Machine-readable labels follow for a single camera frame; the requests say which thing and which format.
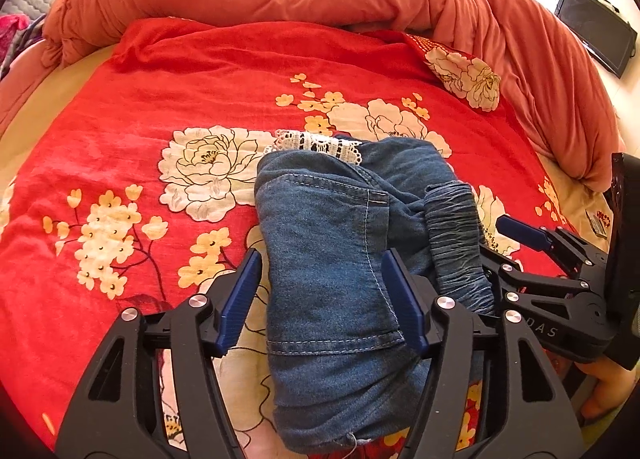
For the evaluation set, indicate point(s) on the black flat screen monitor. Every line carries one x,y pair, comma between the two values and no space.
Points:
595,29

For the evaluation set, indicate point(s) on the red floral blanket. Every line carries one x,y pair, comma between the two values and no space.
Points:
150,89

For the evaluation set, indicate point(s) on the person's right hand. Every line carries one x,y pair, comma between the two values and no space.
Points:
607,384

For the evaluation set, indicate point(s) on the pink cloth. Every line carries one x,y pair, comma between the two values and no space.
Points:
12,36

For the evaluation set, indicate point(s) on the small printed packet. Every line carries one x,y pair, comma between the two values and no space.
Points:
599,223

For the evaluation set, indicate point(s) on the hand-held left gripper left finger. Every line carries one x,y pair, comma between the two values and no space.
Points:
242,299

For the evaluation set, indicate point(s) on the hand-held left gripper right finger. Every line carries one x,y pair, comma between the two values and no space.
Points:
404,299

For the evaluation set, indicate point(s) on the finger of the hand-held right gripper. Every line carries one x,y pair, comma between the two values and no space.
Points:
522,233
520,279

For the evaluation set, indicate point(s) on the blue denim pants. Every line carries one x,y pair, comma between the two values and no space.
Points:
325,239

